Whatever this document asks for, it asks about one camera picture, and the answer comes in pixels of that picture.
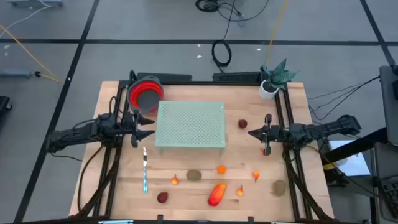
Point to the silver metal plate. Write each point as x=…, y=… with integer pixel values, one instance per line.
x=115, y=222

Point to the black keyboard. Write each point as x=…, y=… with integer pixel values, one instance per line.
x=390, y=189

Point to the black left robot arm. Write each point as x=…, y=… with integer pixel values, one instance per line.
x=87, y=130

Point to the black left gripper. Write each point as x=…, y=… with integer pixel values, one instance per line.
x=135, y=128

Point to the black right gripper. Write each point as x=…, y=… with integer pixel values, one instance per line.
x=275, y=133

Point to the dark red plum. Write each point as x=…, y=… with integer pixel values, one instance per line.
x=242, y=124
x=162, y=197

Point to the white paper sheet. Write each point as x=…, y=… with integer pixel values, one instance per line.
x=354, y=166

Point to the red collapsible colander grey rim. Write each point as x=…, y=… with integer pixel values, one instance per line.
x=140, y=90

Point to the brown kiwi fruit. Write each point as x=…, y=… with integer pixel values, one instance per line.
x=193, y=175
x=279, y=188

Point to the red orange mango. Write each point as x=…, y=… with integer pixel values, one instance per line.
x=217, y=194

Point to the black rectangular box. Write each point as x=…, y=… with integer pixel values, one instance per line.
x=177, y=77
x=236, y=76

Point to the black chair base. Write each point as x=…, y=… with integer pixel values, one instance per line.
x=4, y=104

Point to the green plant in white pot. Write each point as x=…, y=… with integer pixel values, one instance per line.
x=268, y=90

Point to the black metal beam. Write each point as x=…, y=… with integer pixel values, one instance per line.
x=348, y=148

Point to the green perforated metal rack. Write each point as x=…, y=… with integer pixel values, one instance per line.
x=189, y=124

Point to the black aluminium frame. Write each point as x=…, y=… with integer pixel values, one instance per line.
x=217, y=83

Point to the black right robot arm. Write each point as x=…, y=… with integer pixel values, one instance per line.
x=326, y=129

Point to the grey cabinet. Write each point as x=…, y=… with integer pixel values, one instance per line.
x=388, y=102

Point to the black edge clip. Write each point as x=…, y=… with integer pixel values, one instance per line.
x=133, y=75
x=250, y=219
x=160, y=218

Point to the small orange tangerine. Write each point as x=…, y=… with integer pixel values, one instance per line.
x=221, y=169

